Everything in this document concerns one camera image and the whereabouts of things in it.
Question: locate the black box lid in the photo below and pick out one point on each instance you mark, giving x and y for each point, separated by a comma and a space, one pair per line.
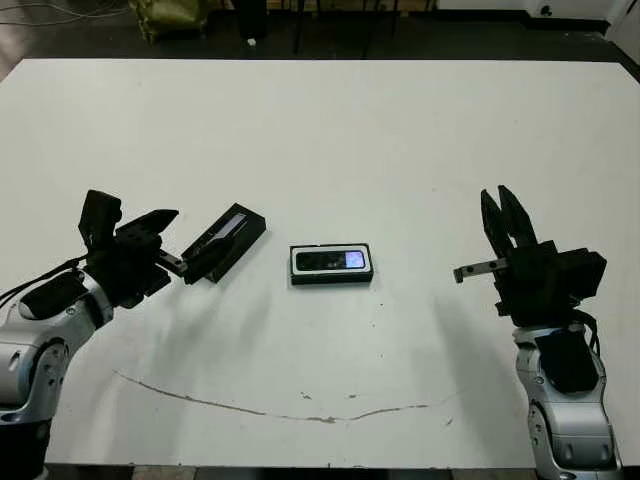
250, 227

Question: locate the black box with white insert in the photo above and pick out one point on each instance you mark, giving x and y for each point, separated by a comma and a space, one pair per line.
330, 280

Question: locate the black upright stand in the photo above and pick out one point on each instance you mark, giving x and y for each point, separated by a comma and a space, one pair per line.
252, 20

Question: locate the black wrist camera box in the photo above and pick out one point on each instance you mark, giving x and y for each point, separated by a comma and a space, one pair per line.
100, 215
582, 272

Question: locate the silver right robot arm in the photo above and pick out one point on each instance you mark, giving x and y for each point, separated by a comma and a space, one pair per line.
575, 435

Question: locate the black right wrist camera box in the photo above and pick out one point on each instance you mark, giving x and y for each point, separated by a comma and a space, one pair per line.
582, 272

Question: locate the slim black camera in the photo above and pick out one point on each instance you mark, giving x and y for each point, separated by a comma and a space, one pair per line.
320, 261

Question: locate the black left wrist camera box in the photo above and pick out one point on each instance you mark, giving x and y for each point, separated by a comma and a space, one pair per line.
100, 215

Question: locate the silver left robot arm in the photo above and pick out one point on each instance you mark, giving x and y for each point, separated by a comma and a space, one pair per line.
50, 360

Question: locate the olive green bag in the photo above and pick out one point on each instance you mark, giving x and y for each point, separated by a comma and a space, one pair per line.
170, 20

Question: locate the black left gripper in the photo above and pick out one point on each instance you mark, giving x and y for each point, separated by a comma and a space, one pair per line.
127, 270

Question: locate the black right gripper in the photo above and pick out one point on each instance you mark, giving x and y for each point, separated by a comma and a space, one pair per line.
535, 290

